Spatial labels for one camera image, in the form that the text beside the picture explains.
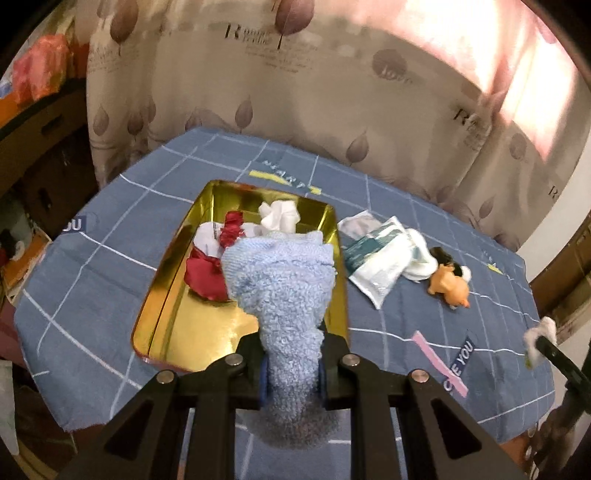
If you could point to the orange plush toy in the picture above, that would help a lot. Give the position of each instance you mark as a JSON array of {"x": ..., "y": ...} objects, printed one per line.
[{"x": 450, "y": 288}]

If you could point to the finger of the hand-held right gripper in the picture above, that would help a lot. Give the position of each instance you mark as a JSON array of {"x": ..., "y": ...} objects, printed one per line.
[{"x": 556, "y": 357}]

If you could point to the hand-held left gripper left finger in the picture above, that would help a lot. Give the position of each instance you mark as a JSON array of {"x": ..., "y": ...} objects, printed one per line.
[{"x": 262, "y": 384}]

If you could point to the small white printed packet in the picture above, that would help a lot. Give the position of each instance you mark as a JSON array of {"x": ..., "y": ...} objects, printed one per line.
[{"x": 358, "y": 227}]

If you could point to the white cloth with red trim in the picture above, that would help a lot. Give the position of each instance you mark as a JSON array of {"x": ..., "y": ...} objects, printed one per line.
[{"x": 206, "y": 240}]

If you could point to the brown cardboard box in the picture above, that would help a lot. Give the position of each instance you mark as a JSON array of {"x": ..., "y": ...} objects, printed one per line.
[{"x": 41, "y": 134}]

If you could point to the brown wooden furniture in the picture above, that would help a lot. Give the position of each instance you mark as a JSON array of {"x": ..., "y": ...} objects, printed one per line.
[{"x": 565, "y": 286}]

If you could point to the white sock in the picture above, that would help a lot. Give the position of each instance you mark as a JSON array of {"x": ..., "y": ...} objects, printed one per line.
[{"x": 422, "y": 258}]

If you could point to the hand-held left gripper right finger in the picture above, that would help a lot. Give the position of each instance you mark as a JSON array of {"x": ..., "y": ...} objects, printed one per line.
[{"x": 323, "y": 388}]

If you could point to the light blue fluffy towel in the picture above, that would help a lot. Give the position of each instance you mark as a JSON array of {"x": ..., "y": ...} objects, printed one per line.
[{"x": 281, "y": 286}]

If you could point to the blue checked tablecloth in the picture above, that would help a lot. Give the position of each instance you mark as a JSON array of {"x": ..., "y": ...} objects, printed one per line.
[{"x": 115, "y": 277}]

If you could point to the white and teal packet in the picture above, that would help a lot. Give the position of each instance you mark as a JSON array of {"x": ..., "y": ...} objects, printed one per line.
[{"x": 376, "y": 265}]

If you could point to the red and orange bag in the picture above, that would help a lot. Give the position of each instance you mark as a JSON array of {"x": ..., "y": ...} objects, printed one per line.
[{"x": 41, "y": 69}]

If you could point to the black soft item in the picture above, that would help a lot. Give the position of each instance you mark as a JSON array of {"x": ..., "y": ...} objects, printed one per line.
[{"x": 442, "y": 256}]

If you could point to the gold metal tin tray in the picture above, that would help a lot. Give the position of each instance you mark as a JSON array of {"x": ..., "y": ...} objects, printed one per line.
[{"x": 203, "y": 327}]

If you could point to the small white rag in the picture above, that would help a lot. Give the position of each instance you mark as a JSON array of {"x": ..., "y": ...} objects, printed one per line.
[{"x": 538, "y": 337}]

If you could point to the beige leaf print curtain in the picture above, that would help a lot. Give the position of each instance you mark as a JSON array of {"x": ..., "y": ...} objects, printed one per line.
[{"x": 323, "y": 83}]

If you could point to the red satin cloth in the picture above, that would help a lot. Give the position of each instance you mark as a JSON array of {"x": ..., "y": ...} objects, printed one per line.
[{"x": 205, "y": 279}]

